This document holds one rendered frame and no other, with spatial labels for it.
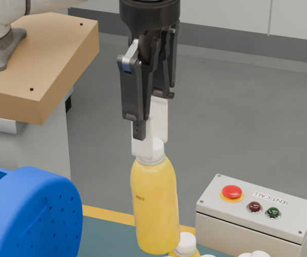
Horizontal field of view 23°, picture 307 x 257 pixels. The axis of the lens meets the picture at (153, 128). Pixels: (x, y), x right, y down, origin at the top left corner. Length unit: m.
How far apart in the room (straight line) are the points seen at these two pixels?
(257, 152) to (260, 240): 2.04
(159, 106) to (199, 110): 2.63
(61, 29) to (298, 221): 0.90
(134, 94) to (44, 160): 1.10
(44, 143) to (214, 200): 0.74
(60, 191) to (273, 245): 0.39
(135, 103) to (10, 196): 0.32
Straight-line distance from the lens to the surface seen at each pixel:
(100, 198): 3.09
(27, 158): 1.90
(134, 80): 0.91
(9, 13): 1.79
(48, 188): 1.20
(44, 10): 1.83
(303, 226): 1.32
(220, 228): 1.36
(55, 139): 2.05
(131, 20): 0.90
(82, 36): 1.93
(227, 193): 1.35
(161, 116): 1.02
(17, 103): 1.74
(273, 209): 1.33
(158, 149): 1.01
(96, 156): 3.32
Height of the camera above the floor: 1.96
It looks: 34 degrees down
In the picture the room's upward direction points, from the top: straight up
